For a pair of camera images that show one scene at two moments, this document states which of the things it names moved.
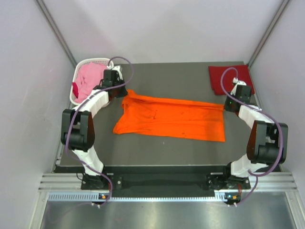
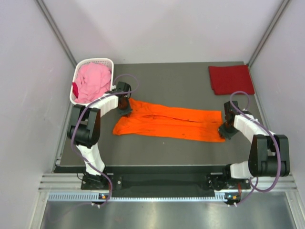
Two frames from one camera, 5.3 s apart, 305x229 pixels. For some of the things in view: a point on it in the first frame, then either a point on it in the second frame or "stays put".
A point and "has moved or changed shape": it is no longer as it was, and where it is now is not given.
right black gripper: x=227 y=108 to x=224 y=134
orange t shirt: x=171 y=118 has moved or changed shape
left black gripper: x=123 y=93 to x=127 y=110
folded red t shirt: x=216 y=73 stays put
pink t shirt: x=89 y=75 stays put
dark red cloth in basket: x=75 y=89 stays put
